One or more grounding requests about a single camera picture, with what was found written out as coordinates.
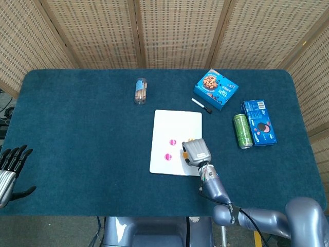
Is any green drink can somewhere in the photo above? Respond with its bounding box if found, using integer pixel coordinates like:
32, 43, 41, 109
233, 114, 254, 150

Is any white magnetic board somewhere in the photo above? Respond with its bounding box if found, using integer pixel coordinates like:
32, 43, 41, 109
149, 109, 203, 178

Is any thin metal pole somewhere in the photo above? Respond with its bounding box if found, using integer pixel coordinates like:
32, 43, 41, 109
220, 225, 228, 247

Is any blue chocolate chip cookie box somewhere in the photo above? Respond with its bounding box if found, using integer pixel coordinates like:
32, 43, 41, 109
193, 68, 239, 111

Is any clear jar of biscuit sticks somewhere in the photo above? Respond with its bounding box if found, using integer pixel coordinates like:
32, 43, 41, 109
134, 77, 149, 105

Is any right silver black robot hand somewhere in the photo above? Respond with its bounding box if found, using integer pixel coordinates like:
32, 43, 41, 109
181, 138, 212, 167

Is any dark teal table mat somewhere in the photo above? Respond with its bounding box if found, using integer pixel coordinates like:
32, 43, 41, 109
0, 68, 327, 218

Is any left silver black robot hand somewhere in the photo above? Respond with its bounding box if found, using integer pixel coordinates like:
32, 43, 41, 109
0, 144, 37, 208

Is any blue Oreo cookie box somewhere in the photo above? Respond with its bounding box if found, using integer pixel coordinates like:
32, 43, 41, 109
240, 99, 278, 147

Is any white marker with black cap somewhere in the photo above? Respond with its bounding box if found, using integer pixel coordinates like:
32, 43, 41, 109
191, 97, 213, 115

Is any blue cable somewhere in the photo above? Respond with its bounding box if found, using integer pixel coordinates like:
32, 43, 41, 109
89, 216, 105, 247

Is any black cables and equipment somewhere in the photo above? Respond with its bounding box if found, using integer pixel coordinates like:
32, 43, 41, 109
0, 89, 16, 139

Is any blue-grey robot torso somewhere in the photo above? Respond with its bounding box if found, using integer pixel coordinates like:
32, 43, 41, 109
102, 216, 214, 247

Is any woven bamboo folding screen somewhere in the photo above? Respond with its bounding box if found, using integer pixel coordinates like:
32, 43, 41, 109
0, 0, 329, 181

